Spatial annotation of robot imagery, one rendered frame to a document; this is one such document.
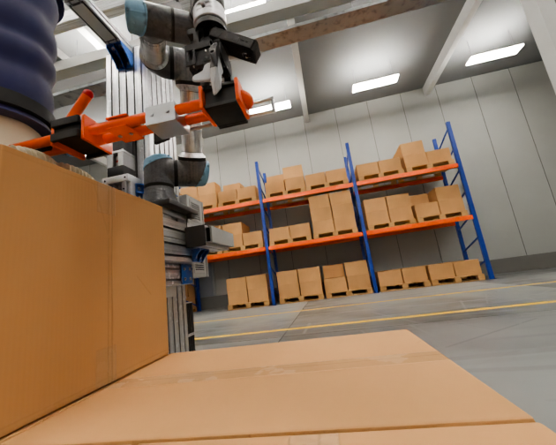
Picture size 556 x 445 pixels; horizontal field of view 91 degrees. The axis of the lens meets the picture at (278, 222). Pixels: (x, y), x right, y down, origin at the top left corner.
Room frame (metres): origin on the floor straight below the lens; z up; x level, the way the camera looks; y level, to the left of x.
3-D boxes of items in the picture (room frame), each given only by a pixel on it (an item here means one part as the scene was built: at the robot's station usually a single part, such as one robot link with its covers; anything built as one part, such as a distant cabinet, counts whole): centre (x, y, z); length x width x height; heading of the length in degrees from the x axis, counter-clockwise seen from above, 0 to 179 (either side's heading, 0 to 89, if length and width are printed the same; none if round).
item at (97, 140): (0.57, 0.42, 1.07); 0.10 x 0.08 x 0.06; 171
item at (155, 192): (1.08, 0.48, 1.09); 0.15 x 0.15 x 0.10
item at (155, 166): (1.08, 0.47, 1.20); 0.13 x 0.12 x 0.14; 113
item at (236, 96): (0.51, 0.08, 1.07); 0.08 x 0.07 x 0.05; 81
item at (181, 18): (0.61, 0.15, 1.37); 0.11 x 0.11 x 0.08; 23
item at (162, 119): (0.54, 0.21, 1.07); 0.07 x 0.07 x 0.04; 81
